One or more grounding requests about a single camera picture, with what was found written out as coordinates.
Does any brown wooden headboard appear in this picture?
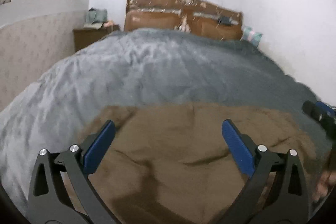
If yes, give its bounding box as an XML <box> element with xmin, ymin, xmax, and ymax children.
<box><xmin>124</xmin><ymin>0</ymin><xmax>243</xmax><ymax>41</ymax></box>

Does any grey plush bed blanket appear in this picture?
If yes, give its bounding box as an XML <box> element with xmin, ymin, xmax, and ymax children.
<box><xmin>1</xmin><ymin>28</ymin><xmax>330</xmax><ymax>214</ymax></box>

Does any wooden bedside table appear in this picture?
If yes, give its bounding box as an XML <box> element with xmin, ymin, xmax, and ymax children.
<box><xmin>73</xmin><ymin>24</ymin><xmax>120</xmax><ymax>52</ymax></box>

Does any green bag on nightstand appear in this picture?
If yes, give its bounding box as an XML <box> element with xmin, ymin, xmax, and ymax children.
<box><xmin>84</xmin><ymin>8</ymin><xmax>108</xmax><ymax>30</ymax></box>

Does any checkered pillow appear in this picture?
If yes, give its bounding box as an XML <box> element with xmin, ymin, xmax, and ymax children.
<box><xmin>241</xmin><ymin>26</ymin><xmax>263</xmax><ymax>48</ymax></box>

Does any person's right hand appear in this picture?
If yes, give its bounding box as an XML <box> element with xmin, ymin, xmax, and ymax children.
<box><xmin>313</xmin><ymin>170</ymin><xmax>336</xmax><ymax>202</ymax></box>

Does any brown puffer jacket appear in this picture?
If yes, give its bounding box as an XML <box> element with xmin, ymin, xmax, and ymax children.
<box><xmin>76</xmin><ymin>103</ymin><xmax>323</xmax><ymax>223</ymax></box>

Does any black device on headboard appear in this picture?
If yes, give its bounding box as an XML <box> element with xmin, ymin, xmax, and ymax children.
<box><xmin>218</xmin><ymin>16</ymin><xmax>232</xmax><ymax>26</ymax></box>

